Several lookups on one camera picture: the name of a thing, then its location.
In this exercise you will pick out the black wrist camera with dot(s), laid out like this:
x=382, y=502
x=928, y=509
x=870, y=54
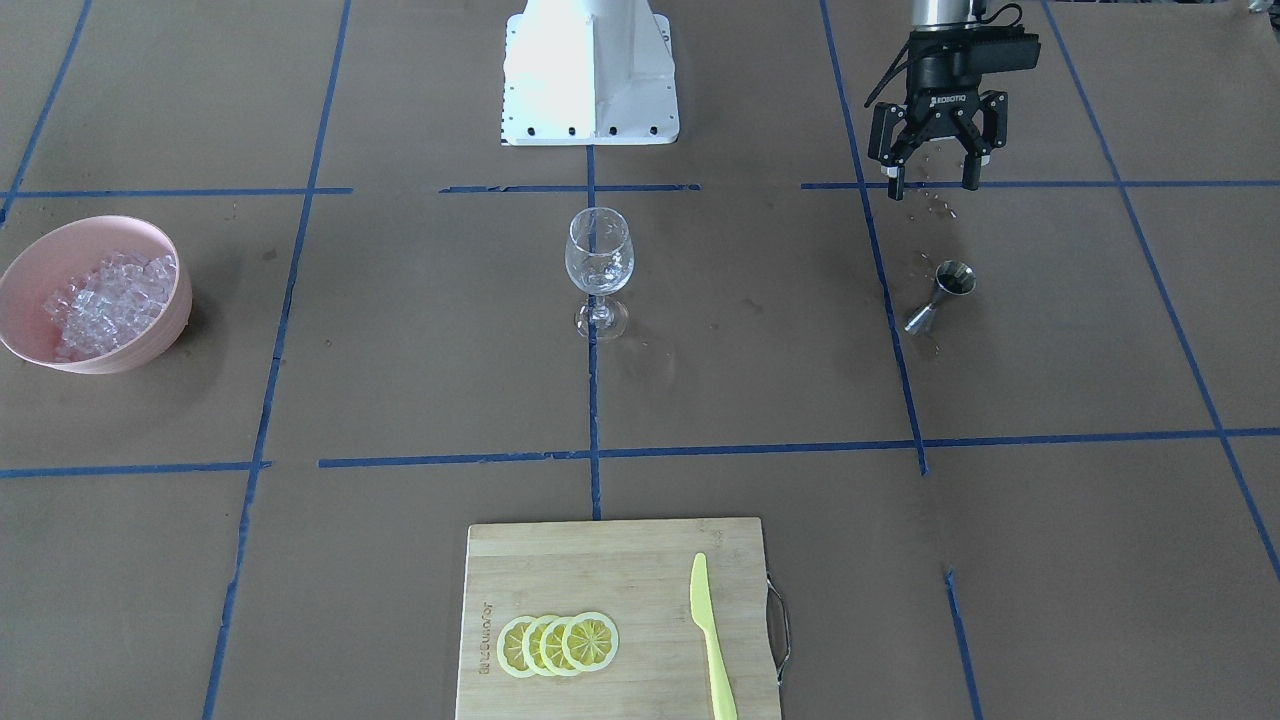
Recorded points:
x=975, y=51

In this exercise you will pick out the yellow plastic knife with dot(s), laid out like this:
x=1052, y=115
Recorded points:
x=722, y=702

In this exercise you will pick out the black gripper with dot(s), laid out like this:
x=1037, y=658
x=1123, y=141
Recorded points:
x=944, y=88

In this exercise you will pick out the pink bowl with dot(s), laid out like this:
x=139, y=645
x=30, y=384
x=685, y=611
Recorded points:
x=74, y=249

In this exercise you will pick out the steel cocktail jigger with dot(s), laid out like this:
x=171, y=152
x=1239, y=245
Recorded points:
x=951, y=279

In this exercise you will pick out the bamboo cutting board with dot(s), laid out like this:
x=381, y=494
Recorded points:
x=636, y=572

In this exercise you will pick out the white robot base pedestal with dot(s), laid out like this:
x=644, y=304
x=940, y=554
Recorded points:
x=589, y=73

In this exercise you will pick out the clear wine glass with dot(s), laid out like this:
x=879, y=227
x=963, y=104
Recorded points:
x=599, y=258

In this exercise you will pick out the clear ice cubes pile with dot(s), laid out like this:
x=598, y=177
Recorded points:
x=114, y=303

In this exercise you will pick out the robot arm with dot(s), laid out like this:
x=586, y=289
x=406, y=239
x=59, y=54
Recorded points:
x=949, y=15

